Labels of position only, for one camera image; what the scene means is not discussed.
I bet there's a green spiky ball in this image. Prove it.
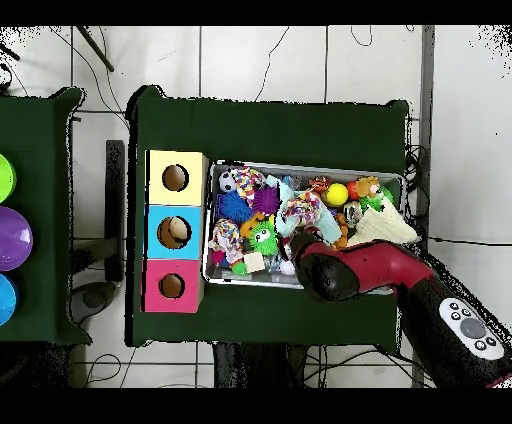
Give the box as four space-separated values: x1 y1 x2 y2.
248 219 280 257

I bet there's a colourful patterned cloth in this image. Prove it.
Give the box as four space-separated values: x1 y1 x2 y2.
209 217 245 265
231 166 267 209
278 191 325 238

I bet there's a shallow clear mesh bin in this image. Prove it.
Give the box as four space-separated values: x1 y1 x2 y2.
203 159 404 296

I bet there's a wooden three-hole box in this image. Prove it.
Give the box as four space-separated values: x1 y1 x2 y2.
142 149 209 314

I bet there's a purple spiky ball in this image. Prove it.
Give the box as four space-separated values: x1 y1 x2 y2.
254 187 283 216

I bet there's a blue spiky ball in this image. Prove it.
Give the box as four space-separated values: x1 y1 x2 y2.
217 191 253 224

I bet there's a small soccer ball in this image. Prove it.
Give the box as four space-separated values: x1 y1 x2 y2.
218 169 240 193

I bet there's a mint green cloth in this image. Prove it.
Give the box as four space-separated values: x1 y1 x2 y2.
263 175 347 245

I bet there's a yellow ball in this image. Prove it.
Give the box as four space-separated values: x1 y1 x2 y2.
325 183 350 208

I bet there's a dark green table cloth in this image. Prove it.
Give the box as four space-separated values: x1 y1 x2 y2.
125 83 411 349
0 86 93 345

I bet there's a brown plush bear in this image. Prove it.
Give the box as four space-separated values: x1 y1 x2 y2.
355 175 384 201

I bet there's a cream yellow cloth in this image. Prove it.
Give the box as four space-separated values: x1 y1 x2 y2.
351 199 421 245

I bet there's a black flat bar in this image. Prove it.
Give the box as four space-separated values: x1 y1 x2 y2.
105 139 127 283

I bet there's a grey round base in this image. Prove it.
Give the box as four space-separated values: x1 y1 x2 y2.
70 279 119 325

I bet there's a black rod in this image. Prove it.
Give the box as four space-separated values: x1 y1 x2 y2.
75 26 115 73

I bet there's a purple plastic bowl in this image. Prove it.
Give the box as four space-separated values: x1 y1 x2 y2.
0 206 34 273

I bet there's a green plastic bowl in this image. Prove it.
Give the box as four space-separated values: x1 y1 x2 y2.
0 153 17 203

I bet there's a blue plastic bowl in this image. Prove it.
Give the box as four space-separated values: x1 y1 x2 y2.
0 273 18 328

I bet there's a black cable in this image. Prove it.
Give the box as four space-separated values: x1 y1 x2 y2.
349 26 374 48
423 235 512 248
255 26 291 101

